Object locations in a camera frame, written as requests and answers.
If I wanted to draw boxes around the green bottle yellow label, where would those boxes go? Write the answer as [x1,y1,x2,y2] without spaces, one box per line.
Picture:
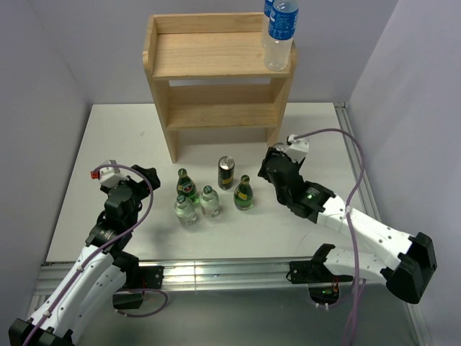
[233,174,254,210]

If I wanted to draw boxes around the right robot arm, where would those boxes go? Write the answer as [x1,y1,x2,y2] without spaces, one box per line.
[258,143,437,304]

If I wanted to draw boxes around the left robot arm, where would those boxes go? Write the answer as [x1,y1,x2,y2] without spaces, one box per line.
[8,160,161,345]

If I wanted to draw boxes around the wooden two-tier shelf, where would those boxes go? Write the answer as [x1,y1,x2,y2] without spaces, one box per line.
[143,12,297,162]

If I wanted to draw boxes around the green bottle red label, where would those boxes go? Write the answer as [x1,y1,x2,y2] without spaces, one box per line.
[176,168,197,203]

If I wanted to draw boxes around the clear soda bottle left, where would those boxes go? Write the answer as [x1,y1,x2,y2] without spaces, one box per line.
[174,195,197,226]

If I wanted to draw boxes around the clear soda bottle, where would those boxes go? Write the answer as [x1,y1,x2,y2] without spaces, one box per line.
[199,185,220,218]
[174,195,197,226]

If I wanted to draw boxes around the black can on table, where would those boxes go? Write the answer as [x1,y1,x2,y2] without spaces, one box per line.
[218,156,235,190]

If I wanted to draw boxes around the clear soda bottle right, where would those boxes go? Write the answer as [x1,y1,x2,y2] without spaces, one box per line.
[199,185,220,218]

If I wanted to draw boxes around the front clear water bottle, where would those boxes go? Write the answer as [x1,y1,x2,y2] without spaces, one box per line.
[264,1,299,71]

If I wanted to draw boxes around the clear water bottle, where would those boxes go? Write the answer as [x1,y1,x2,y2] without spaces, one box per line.
[264,1,299,71]
[261,0,274,48]

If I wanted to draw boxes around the rear clear water bottle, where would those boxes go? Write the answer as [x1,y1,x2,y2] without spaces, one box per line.
[261,0,274,48]

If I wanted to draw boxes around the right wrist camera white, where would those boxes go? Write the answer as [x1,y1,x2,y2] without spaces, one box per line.
[274,134,309,164]

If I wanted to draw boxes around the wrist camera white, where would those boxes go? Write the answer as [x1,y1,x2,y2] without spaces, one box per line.
[90,160,127,188]
[274,134,309,164]

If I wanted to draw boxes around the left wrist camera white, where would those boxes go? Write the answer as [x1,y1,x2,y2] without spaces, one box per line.
[90,160,127,188]

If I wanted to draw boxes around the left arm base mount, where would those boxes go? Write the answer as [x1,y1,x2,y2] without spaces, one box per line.
[112,265,169,314]

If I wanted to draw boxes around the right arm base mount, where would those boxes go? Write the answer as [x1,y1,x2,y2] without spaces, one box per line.
[285,260,354,305]

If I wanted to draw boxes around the aluminium frame rails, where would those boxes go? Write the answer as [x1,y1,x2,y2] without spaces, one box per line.
[27,102,433,346]

